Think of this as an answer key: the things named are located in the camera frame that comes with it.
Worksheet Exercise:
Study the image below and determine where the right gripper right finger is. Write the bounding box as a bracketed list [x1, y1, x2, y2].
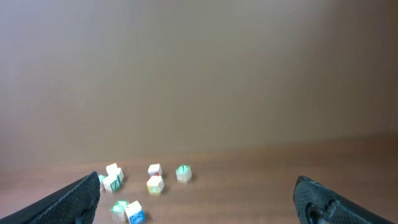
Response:
[293, 175, 393, 224]

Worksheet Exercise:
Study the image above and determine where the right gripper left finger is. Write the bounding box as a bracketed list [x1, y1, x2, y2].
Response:
[1, 171, 101, 224]

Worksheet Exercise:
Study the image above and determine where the hammer picture wooden block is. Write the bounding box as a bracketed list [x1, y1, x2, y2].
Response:
[124, 200, 146, 224]

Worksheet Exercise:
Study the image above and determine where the green sided left block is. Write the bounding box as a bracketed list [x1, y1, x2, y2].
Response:
[98, 175, 106, 192]

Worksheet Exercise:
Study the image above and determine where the green letter J block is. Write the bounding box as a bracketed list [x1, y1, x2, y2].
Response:
[110, 200, 129, 222]

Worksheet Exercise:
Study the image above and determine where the green letter A block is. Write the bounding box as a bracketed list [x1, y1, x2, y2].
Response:
[102, 175, 121, 192]

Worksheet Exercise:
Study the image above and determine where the teal sided wooden block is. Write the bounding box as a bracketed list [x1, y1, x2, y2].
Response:
[106, 163, 118, 175]

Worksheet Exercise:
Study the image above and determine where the plain top wooden block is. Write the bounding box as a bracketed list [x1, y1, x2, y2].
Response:
[115, 167, 124, 183]

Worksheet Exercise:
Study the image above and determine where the yellow sided wooden block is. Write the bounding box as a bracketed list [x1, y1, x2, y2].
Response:
[147, 175, 164, 195]

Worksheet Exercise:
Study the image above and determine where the red sided top block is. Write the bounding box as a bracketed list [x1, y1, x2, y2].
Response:
[147, 164, 162, 177]

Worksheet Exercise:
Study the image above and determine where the green letter N block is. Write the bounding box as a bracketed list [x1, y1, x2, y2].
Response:
[176, 164, 192, 183]

